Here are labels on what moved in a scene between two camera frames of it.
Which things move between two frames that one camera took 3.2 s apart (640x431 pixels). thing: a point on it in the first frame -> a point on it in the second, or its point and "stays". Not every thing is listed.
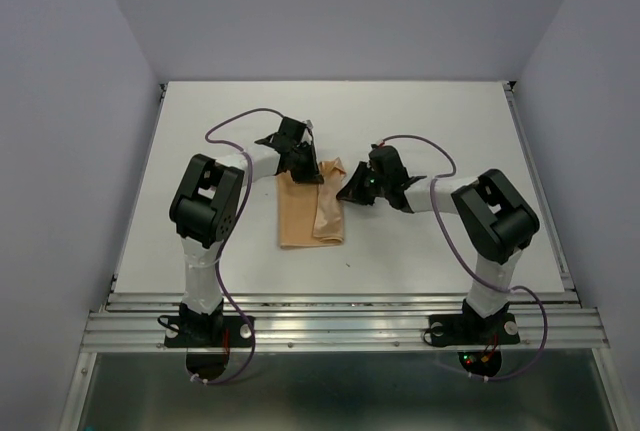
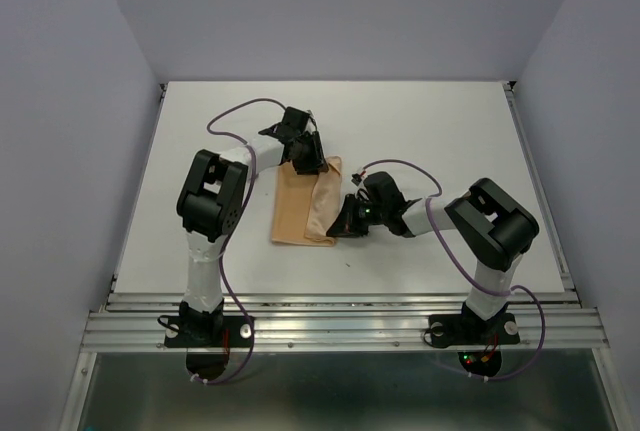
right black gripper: x=350 y=192 -> x=345 y=223
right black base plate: x=473 y=329 stays
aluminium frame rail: x=346 y=322 stays
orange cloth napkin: x=312 y=214 stays
